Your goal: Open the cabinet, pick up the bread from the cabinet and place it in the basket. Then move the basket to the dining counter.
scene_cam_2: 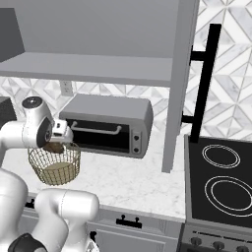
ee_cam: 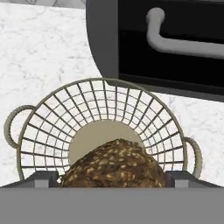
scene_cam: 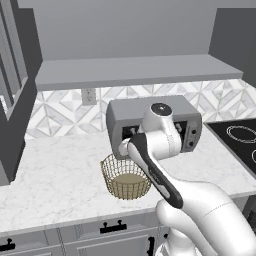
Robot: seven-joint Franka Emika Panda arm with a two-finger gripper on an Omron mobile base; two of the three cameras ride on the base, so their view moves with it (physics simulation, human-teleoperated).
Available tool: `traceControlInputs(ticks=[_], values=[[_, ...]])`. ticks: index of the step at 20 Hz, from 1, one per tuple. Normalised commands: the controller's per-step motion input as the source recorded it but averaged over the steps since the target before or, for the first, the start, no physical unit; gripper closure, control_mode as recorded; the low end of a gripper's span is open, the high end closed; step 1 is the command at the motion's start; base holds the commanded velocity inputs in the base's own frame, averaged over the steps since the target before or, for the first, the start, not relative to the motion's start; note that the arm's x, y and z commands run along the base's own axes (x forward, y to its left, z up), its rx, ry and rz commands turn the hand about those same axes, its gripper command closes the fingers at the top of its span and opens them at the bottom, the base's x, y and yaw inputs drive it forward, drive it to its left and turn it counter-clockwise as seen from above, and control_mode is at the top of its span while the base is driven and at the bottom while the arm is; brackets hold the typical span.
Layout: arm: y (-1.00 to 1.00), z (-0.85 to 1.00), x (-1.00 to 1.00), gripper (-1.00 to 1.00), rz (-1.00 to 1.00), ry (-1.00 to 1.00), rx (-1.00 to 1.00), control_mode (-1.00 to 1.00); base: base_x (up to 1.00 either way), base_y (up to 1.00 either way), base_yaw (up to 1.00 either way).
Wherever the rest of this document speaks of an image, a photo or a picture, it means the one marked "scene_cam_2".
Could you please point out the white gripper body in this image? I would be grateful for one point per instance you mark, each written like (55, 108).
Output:
(64, 138)

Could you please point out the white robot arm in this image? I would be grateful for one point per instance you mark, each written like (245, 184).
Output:
(16, 193)

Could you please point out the brown bread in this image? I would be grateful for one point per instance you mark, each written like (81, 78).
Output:
(54, 148)

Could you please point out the black cabinet knob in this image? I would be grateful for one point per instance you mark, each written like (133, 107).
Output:
(93, 235)

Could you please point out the grey base cabinet door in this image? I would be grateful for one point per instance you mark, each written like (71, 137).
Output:
(131, 242)

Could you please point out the grey toaster oven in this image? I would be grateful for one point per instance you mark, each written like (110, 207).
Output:
(108, 110)

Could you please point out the dark grey appliance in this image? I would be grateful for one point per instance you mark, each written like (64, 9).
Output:
(7, 111)

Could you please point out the grey drawer front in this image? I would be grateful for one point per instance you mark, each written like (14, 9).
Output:
(157, 224)

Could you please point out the black hob stove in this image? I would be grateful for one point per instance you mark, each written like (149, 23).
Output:
(220, 183)

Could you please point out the dark stove knob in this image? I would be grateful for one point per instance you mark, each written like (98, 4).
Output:
(218, 245)
(196, 241)
(242, 248)

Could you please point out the white wall outlet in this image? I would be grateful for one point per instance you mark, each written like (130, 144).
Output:
(66, 88)

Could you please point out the grey wall cabinet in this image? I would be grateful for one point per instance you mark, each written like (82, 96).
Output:
(92, 42)

